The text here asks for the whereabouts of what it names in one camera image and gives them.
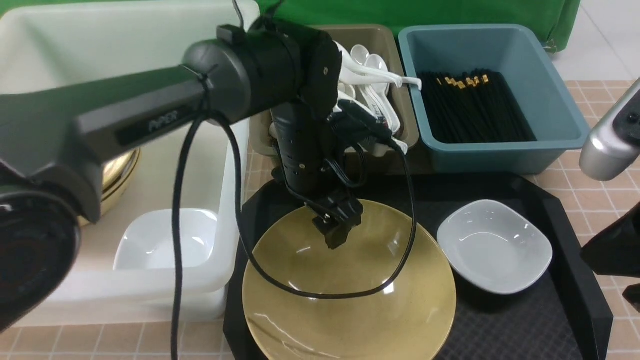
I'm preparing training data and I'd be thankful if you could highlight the green cloth backdrop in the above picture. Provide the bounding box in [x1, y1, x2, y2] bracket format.
[1, 0, 580, 69]

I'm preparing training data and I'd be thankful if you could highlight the middle stacked yellow bowl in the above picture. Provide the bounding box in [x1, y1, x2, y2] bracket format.
[102, 149, 140, 193]

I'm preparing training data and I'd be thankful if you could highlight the bottom stacked yellow bowl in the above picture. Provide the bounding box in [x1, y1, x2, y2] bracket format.
[101, 149, 141, 215]

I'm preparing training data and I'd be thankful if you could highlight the stacked yellow bowl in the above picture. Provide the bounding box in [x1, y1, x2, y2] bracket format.
[101, 149, 141, 215]
[102, 149, 140, 193]

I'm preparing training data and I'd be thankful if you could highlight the white dish inside tub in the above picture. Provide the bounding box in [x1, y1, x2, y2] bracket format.
[113, 208, 218, 271]

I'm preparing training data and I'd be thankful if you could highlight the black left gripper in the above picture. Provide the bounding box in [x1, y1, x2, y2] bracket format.
[270, 102, 363, 250]

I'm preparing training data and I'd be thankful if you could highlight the teal plastic chopstick bin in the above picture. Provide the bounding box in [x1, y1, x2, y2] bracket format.
[398, 24, 590, 175]

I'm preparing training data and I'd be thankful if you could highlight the olive plastic spoon bin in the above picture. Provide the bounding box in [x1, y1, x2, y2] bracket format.
[249, 24, 419, 174]

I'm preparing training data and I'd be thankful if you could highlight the yellow noodle bowl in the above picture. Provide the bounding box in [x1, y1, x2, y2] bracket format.
[242, 200, 457, 360]

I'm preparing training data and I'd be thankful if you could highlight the large white plastic tub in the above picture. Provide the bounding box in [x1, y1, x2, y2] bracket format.
[1, 0, 238, 327]

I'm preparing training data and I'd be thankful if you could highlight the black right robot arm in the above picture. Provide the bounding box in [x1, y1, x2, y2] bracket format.
[579, 80, 640, 311]

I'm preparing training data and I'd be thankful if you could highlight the bundle of black chopsticks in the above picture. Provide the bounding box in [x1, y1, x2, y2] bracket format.
[418, 68, 537, 144]

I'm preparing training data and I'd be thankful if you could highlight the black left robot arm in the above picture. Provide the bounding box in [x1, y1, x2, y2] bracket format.
[1, 17, 342, 331]

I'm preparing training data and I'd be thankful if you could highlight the pile of white spoons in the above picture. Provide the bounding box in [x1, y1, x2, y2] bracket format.
[270, 42, 422, 156]

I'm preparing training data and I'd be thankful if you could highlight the white square sauce dish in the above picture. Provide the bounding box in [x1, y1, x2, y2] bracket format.
[436, 199, 554, 296]

